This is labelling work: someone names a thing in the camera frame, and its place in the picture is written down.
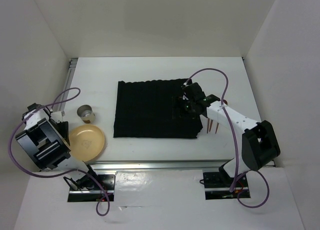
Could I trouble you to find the beige plate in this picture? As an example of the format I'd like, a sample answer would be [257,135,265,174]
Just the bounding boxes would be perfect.
[69,124,106,162]

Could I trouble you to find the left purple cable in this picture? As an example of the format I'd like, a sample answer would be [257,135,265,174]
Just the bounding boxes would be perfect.
[8,87,116,216]

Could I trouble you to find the black cloth placemat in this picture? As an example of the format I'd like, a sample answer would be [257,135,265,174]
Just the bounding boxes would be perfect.
[113,79,203,139]

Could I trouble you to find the purple cable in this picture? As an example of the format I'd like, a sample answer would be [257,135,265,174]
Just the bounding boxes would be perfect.
[184,68,270,208]
[8,87,116,216]

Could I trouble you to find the copper knife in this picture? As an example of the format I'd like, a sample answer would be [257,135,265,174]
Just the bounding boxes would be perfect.
[209,120,214,132]

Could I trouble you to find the aluminium table frame rail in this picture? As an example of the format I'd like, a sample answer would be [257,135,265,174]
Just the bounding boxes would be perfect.
[63,57,260,171]

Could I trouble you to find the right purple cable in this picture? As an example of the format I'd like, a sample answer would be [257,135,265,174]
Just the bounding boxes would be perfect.
[184,68,270,208]

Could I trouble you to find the paper cup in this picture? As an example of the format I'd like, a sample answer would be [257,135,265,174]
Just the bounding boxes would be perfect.
[76,105,96,124]

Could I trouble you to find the copper spoon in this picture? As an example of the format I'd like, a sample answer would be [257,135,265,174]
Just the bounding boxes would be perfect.
[215,100,228,134]

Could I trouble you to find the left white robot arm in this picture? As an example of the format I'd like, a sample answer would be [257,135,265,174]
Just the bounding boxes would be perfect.
[15,103,99,190]

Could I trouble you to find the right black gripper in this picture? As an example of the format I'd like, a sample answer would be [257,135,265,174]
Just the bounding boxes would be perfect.
[169,96,200,120]

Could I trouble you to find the copper fork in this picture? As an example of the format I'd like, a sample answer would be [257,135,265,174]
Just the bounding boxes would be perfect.
[206,118,211,134]

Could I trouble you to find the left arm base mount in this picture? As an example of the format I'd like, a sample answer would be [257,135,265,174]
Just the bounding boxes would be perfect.
[63,172,116,202]

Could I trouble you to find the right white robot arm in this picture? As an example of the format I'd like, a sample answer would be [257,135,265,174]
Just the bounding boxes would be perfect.
[174,83,281,186]

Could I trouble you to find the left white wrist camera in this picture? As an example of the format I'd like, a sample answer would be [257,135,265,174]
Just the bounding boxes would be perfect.
[51,111,65,124]

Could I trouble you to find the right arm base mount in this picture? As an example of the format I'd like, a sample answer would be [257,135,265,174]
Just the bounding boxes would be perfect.
[199,172,251,200]

